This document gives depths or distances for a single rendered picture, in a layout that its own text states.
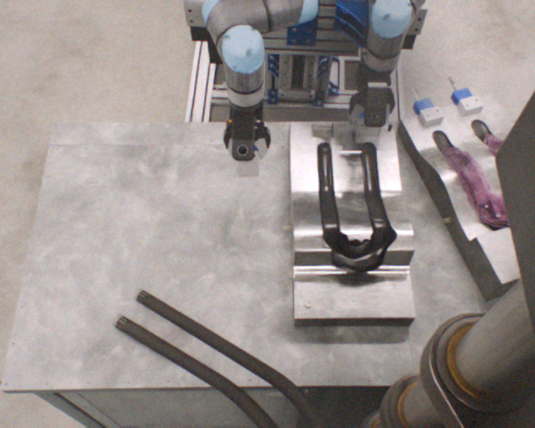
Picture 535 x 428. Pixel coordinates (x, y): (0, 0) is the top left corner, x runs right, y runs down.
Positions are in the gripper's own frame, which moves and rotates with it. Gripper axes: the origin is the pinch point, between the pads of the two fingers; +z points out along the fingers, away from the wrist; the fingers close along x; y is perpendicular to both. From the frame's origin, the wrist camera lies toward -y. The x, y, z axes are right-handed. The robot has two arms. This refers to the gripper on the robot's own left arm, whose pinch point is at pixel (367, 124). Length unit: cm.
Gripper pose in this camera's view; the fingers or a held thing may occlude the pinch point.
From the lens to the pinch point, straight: 152.6
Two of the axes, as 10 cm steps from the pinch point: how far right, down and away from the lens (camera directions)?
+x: -10.0, 0.1, 0.0
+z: 0.0, 4.8, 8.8
